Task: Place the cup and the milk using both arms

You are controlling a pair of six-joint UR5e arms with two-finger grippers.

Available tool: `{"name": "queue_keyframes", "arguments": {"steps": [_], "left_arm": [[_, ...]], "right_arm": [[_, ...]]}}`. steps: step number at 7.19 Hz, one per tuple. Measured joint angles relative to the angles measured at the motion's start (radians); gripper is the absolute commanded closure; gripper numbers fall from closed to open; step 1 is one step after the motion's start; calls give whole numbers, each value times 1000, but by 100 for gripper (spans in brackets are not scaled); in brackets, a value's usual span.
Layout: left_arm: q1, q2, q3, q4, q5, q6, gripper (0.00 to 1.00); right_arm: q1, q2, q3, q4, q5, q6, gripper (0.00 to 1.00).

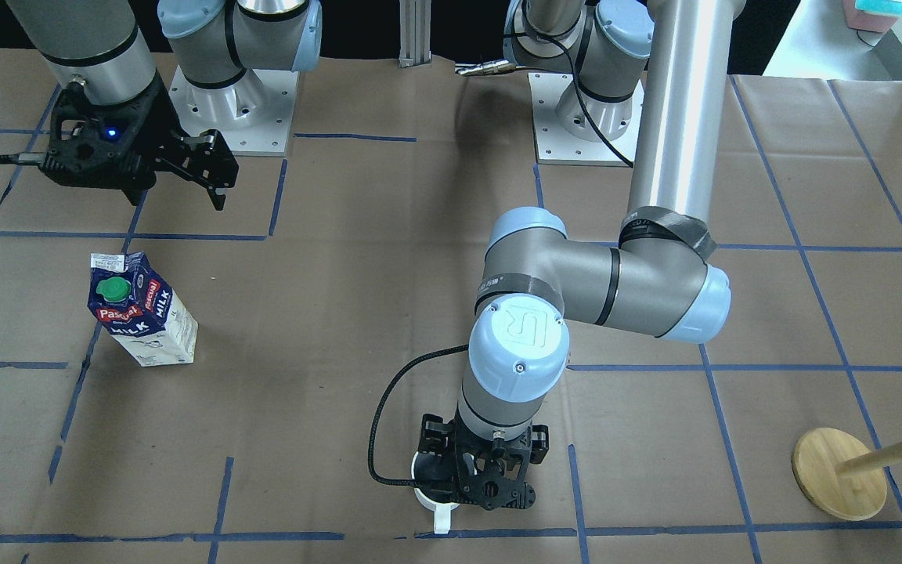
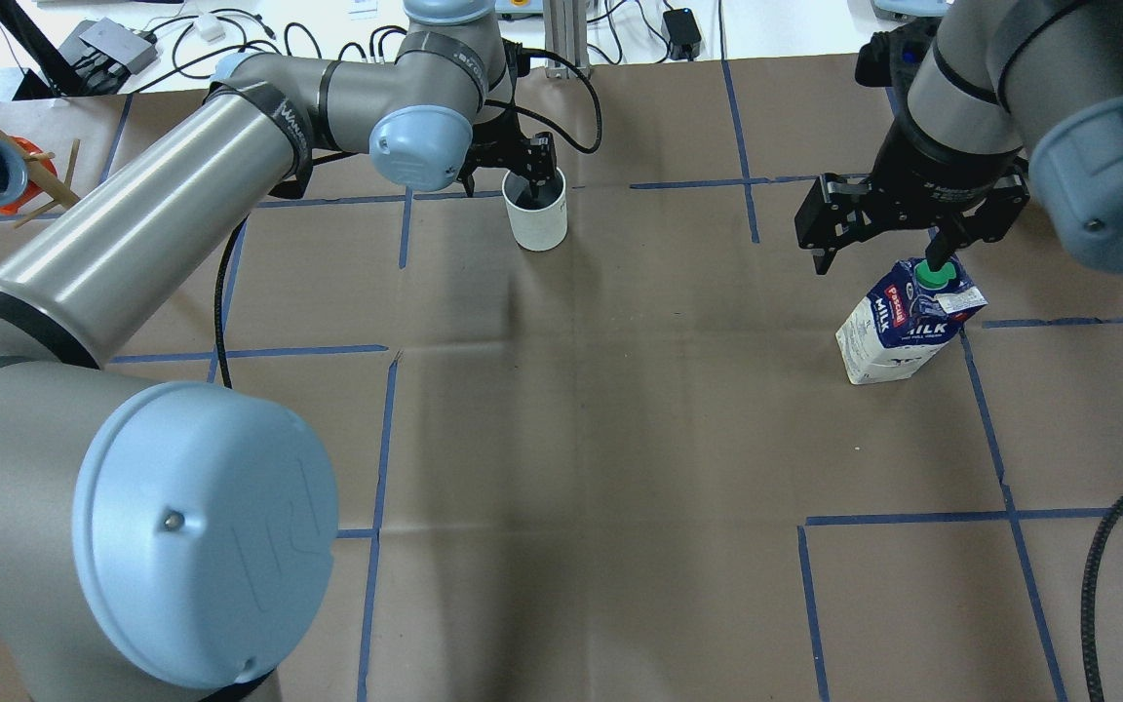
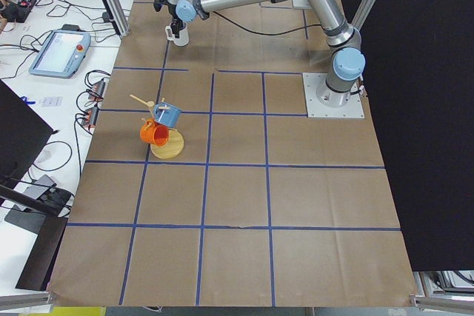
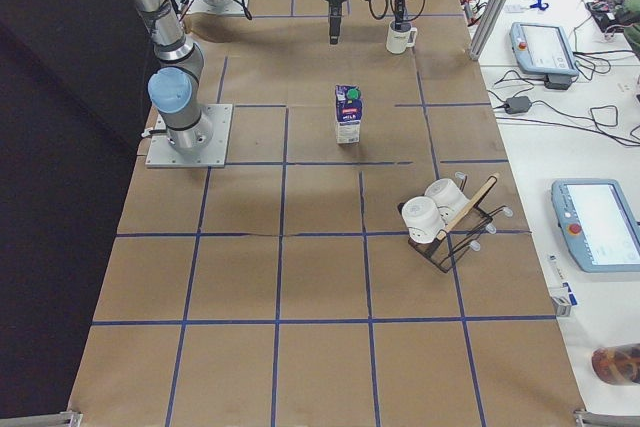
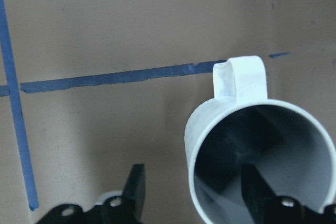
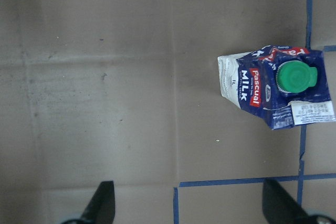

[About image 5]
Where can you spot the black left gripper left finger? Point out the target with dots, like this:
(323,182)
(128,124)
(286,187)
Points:
(134,190)

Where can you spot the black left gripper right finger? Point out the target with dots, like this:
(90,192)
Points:
(255,192)

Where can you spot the white ceramic mug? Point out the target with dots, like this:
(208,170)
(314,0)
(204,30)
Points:
(241,125)

